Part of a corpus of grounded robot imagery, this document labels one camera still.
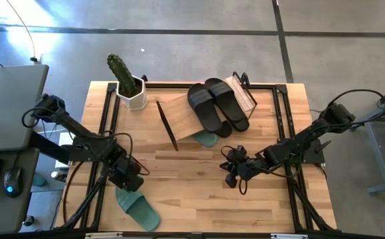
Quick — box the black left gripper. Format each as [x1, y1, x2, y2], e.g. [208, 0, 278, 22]
[108, 155, 146, 193]

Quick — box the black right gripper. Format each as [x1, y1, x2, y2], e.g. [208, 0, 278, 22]
[220, 145, 270, 189]

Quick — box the green rubber slide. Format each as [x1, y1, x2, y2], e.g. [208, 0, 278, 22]
[190, 130, 219, 149]
[115, 185, 162, 232]

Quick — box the silver aluminium extrusion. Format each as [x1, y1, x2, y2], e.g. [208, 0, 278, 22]
[85, 232, 123, 239]
[270, 233, 309, 239]

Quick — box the small white-capped bottle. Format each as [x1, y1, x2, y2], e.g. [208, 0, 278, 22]
[50, 169, 68, 183]

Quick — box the teal round object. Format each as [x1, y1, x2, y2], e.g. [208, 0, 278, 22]
[31, 172, 49, 187]

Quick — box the green cactus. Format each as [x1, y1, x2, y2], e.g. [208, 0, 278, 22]
[106, 53, 140, 98]

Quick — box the black computer mouse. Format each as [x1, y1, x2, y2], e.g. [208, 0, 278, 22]
[3, 167, 24, 199]

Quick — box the dark grey desk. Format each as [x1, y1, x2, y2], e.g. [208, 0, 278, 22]
[0, 147, 41, 235]

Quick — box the grey monitor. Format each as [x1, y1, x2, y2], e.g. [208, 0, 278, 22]
[0, 64, 50, 152]

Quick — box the wooden shelf with black frame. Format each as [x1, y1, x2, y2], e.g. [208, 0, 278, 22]
[155, 71, 258, 152]

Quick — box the black aluminium table frame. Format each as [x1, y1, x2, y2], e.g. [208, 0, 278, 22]
[54, 81, 338, 233]

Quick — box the thin floor cable with plug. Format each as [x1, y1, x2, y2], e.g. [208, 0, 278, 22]
[5, 0, 39, 64]

